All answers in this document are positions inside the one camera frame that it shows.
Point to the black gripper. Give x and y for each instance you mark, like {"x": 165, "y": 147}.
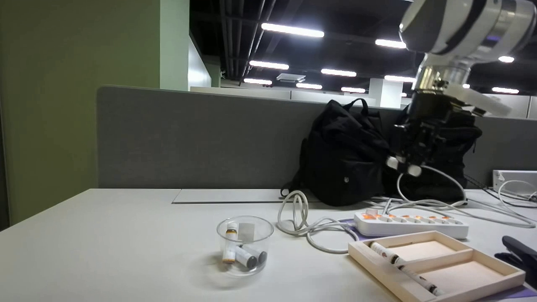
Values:
{"x": 442, "y": 112}

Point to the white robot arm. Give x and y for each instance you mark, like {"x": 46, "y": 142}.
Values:
{"x": 470, "y": 23}

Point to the wooden tray with compartments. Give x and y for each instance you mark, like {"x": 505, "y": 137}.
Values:
{"x": 442, "y": 270}

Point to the clear bowl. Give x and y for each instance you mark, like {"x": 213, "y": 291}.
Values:
{"x": 245, "y": 253}

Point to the black bag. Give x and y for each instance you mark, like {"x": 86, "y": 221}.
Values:
{"x": 447, "y": 174}

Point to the ceiling light strip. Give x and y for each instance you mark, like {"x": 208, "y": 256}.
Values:
{"x": 269, "y": 65}
{"x": 400, "y": 78}
{"x": 292, "y": 31}
{"x": 390, "y": 43}
{"x": 309, "y": 87}
{"x": 353, "y": 90}
{"x": 338, "y": 73}
{"x": 505, "y": 90}
{"x": 257, "y": 82}

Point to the black backpack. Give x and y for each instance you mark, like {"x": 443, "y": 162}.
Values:
{"x": 341, "y": 157}

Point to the white power strip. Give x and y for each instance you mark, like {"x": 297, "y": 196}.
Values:
{"x": 411, "y": 223}

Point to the white box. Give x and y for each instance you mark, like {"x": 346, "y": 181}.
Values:
{"x": 514, "y": 179}

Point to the thin grey board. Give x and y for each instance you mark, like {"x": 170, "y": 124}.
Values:
{"x": 223, "y": 197}

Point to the grey desk partition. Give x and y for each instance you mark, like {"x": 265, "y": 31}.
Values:
{"x": 195, "y": 140}

